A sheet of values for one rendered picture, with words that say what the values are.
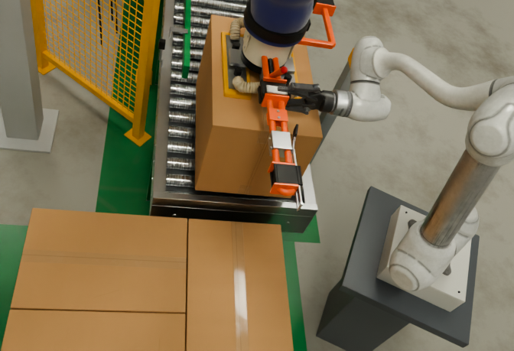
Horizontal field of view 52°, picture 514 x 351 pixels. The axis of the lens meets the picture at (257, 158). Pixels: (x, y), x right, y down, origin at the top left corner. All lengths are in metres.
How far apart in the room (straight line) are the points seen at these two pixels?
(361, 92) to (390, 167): 1.67
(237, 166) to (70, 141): 1.32
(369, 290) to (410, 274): 0.31
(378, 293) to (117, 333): 0.94
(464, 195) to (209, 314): 1.01
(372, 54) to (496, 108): 0.59
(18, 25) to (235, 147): 1.11
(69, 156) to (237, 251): 1.23
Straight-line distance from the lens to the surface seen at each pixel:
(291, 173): 1.54
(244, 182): 2.06
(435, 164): 3.66
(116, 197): 2.85
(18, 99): 2.83
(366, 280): 2.04
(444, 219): 1.64
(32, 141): 3.05
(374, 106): 1.84
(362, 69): 1.84
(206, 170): 1.99
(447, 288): 2.06
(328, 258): 2.92
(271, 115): 1.68
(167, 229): 2.15
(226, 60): 2.00
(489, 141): 1.37
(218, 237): 2.16
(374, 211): 2.21
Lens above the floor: 2.42
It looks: 51 degrees down
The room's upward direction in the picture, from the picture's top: 22 degrees clockwise
